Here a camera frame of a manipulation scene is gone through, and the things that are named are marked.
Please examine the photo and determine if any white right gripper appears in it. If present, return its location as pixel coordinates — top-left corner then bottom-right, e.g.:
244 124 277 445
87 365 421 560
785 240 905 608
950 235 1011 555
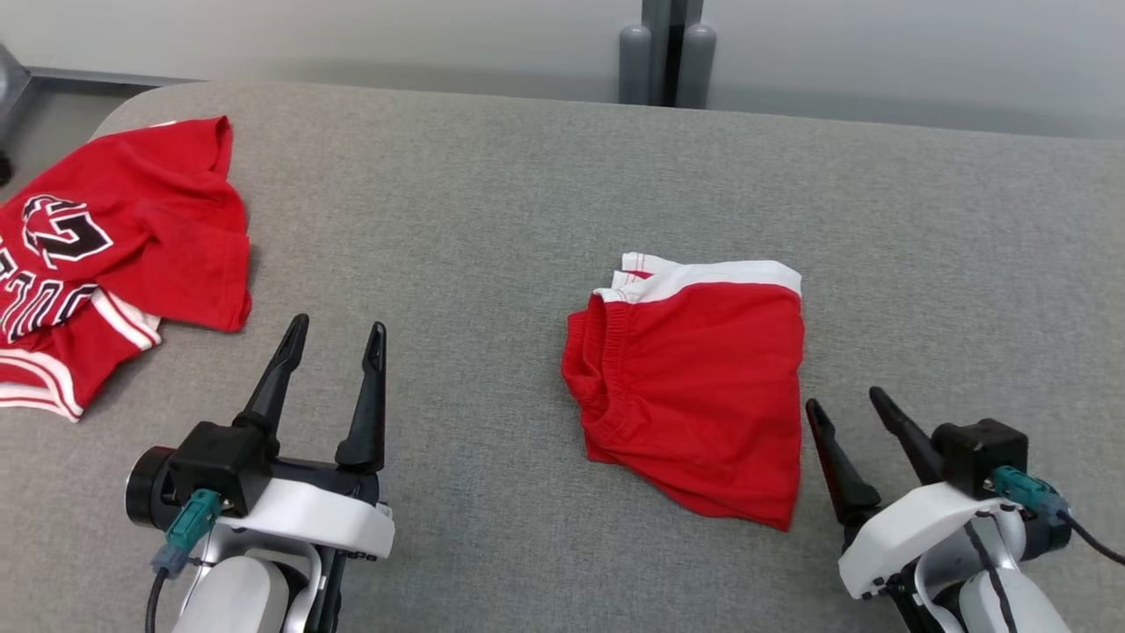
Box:
804 387 1029 601

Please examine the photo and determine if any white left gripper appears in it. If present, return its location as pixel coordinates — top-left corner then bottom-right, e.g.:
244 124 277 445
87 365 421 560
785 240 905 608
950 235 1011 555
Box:
215 313 396 562

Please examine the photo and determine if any red shorts white trim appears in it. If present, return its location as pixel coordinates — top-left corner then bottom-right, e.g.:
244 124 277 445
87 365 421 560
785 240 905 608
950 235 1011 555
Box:
561 252 806 533

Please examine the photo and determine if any grey fabric sofa cushion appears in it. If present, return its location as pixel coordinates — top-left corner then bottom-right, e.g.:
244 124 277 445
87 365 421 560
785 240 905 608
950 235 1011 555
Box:
0 79 1125 633

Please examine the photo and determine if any red jersey black white print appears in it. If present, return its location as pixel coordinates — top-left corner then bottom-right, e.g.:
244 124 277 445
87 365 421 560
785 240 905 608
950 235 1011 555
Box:
0 116 253 423

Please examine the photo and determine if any grey baseboard strip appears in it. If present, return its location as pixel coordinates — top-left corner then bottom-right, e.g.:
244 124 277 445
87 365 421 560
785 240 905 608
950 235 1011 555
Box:
22 66 194 90

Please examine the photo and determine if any dark grey metal stand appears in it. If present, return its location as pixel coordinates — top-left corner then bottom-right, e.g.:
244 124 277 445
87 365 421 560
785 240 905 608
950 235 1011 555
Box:
0 42 34 120

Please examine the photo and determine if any black right cable teal plug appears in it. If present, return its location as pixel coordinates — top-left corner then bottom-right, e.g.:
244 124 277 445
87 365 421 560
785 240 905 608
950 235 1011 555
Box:
991 465 1125 566

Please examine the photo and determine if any grey cylinder post foot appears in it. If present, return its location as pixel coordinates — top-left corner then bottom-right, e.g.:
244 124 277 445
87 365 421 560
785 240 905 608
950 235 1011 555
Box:
618 25 653 106
675 24 717 110

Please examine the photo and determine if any grey metal frame post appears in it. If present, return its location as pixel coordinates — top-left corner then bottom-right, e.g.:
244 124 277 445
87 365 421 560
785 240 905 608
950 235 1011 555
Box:
642 0 704 108

